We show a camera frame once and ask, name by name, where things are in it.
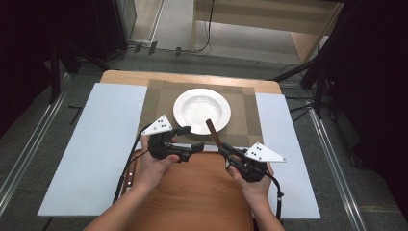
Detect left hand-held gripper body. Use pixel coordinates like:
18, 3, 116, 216
140, 115, 193, 163

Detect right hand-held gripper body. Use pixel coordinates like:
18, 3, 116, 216
225, 141, 288, 184

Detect fork with wooden handle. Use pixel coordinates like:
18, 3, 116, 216
205, 118, 224, 148

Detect white plate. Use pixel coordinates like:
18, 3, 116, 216
172, 88, 232, 136

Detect brown wooden tray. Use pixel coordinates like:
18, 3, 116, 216
123, 148, 255, 231

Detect person's right hand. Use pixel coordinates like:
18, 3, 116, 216
226, 162, 274, 201

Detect person's left hand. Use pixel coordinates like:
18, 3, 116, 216
133, 134, 181, 193

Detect beige woven placemat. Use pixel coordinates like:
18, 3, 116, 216
135, 78, 266, 149

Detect white board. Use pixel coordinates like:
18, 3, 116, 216
38, 82, 321, 220

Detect black tripod stand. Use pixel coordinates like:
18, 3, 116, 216
270, 47, 341, 120

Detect dark cabinet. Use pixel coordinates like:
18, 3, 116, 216
91, 0, 138, 61

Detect black metal stand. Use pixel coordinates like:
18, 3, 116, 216
47, 39, 112, 105

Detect light wooden shelf unit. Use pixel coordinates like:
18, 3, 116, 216
191, 0, 344, 64

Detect left hand-held gripper cable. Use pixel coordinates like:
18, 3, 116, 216
112, 122, 154, 205

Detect hand-held gripper cable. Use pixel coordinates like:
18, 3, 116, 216
264, 171, 285, 222
112, 122, 154, 205

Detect right hand-held gripper cable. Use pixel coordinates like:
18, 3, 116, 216
264, 171, 285, 222

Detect black floor cables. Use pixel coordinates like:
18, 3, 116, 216
281, 63, 321, 123

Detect metal floor rail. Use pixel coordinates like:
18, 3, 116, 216
306, 99, 369, 231
0, 72, 72, 217

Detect hanging black cable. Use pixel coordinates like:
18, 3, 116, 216
194, 0, 216, 53

